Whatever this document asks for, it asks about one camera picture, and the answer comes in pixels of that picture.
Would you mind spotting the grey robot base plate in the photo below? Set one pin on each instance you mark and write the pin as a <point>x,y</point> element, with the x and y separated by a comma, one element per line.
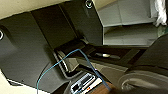
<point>33,43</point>

